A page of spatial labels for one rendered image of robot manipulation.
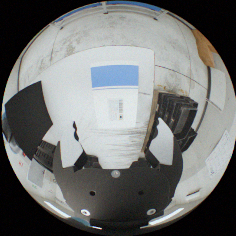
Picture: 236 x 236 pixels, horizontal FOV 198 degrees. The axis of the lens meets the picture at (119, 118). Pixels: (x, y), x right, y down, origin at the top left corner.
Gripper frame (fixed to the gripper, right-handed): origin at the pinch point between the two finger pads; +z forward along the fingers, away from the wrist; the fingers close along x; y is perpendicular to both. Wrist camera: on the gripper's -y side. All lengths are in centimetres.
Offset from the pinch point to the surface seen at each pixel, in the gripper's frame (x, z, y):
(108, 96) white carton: -1.8, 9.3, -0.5
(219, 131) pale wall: 250, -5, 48
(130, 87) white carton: 3.9, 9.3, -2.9
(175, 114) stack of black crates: 51, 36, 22
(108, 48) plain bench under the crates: -2.1, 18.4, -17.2
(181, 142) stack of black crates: 91, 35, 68
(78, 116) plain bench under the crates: -17.7, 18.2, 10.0
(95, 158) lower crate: -16.5, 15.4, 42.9
